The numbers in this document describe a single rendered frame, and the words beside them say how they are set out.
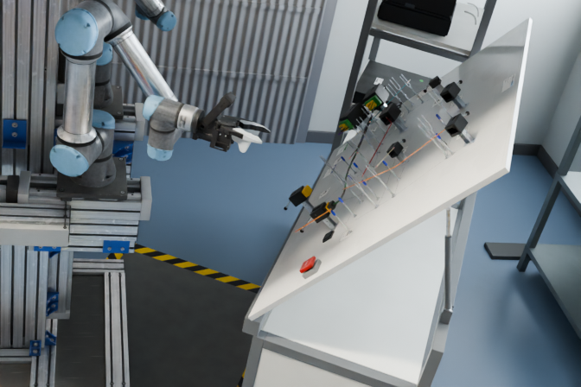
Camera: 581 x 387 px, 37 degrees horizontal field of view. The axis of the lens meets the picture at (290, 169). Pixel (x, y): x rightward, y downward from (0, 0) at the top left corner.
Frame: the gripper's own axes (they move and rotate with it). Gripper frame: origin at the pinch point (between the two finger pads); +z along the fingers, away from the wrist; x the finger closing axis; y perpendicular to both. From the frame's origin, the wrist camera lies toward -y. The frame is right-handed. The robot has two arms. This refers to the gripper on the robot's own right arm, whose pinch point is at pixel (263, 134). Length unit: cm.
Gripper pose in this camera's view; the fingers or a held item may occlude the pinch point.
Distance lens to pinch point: 249.9
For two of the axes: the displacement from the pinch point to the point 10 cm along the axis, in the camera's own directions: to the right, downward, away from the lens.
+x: -2.3, 3.8, -9.0
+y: -2.2, 8.8, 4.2
